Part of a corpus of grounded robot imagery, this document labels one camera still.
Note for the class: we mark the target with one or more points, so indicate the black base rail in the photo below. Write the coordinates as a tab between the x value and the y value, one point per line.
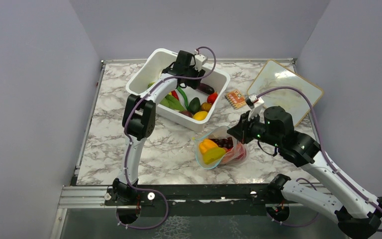
193	200

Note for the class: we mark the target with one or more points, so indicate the green avocado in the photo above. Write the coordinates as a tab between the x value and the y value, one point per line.
194	105

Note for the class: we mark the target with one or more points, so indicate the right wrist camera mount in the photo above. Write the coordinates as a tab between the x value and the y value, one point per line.
255	103

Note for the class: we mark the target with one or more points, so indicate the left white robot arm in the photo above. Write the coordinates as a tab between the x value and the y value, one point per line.
140	115

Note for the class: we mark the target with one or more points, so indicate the red apple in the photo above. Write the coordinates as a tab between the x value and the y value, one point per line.
238	153

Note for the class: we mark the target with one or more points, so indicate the purple grape bunch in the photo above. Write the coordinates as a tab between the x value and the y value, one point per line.
225	143

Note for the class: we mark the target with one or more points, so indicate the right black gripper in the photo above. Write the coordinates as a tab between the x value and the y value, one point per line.
240	132

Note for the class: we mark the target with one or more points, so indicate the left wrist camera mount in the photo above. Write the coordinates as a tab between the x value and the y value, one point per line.
199	60

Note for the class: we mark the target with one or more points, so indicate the red strawberry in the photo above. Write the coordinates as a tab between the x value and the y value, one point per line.
212	98

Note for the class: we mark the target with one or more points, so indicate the green leaf vegetable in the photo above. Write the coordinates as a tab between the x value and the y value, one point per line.
171	102

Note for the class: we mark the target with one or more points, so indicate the orange bell pepper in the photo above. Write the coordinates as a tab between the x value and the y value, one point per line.
206	145

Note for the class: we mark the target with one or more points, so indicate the yellow lemon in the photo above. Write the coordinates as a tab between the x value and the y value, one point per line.
199	116

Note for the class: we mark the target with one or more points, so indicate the green chili pepper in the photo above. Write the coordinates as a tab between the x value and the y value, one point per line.
184	96

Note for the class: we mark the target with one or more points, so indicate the small orange fruit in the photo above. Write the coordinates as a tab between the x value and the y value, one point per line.
206	107

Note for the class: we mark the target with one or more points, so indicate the wood framed whiteboard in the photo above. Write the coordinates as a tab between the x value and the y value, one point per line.
273	75

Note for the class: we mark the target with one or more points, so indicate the red chili pepper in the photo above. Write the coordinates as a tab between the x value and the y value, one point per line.
175	95

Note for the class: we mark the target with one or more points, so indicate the dark purple passion fruit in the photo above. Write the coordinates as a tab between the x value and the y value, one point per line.
187	113

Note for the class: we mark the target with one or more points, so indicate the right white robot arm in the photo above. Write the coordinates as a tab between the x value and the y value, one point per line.
357	212

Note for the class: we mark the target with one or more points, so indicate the clear zip top bag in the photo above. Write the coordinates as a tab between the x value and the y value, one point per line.
215	135

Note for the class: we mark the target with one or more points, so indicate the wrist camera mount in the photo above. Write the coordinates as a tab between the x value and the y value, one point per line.
255	103
199	60

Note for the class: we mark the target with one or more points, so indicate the dark eggplant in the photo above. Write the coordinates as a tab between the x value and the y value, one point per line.
206	89

